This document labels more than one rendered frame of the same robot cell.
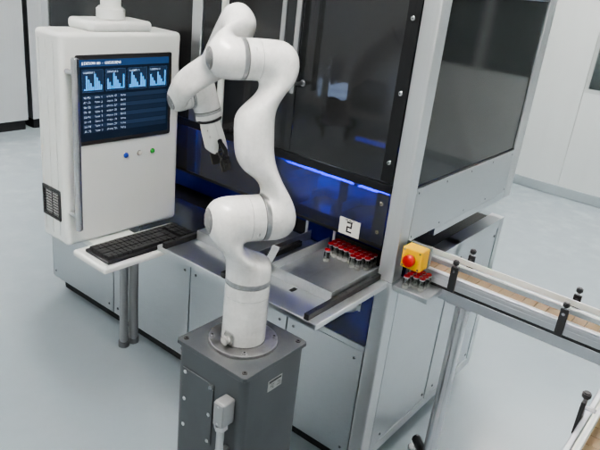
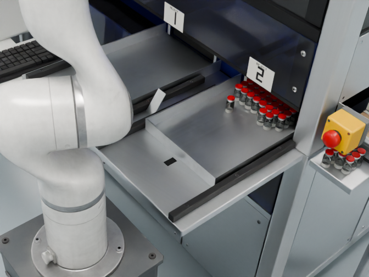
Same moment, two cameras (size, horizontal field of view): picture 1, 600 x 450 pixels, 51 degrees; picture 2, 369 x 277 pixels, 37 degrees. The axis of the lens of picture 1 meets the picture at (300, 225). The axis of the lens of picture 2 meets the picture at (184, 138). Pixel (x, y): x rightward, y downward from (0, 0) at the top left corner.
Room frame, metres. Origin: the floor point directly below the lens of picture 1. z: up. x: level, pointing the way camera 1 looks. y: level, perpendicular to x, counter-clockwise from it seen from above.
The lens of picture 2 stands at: (0.84, -0.19, 1.80)
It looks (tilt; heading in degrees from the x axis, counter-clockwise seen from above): 42 degrees down; 10
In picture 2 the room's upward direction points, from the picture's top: 5 degrees clockwise
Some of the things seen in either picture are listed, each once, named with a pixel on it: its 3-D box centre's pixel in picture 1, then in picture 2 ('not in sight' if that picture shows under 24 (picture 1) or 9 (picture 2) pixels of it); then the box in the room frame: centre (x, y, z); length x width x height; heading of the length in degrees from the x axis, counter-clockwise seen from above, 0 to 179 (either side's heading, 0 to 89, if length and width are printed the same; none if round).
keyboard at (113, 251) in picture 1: (143, 241); (18, 59); (2.13, 0.57, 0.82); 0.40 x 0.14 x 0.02; 142
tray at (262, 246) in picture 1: (255, 234); (147, 63); (2.13, 0.16, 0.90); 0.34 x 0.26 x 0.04; 144
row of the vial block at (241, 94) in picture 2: (347, 255); (258, 107); (2.02, -0.18, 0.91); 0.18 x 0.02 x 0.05; 54
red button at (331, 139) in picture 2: (409, 260); (332, 138); (1.84, -0.36, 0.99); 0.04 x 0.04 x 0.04; 54
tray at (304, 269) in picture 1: (329, 267); (228, 125); (1.93, -0.12, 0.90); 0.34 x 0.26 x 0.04; 144
